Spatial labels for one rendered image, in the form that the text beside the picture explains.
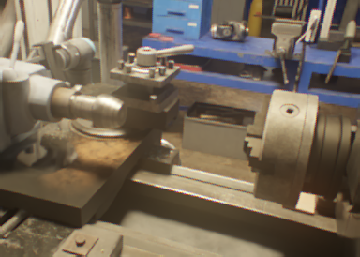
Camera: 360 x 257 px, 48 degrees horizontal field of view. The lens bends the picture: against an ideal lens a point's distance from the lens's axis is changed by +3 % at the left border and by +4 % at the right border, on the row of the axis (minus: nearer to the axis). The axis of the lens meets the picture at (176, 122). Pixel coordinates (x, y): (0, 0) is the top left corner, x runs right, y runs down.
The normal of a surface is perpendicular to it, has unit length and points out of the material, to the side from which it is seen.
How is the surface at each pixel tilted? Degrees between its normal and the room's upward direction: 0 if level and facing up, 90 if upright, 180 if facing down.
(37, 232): 0
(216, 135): 90
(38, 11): 90
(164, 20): 90
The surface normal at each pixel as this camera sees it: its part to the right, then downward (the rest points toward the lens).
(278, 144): -0.24, -0.07
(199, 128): -0.26, 0.39
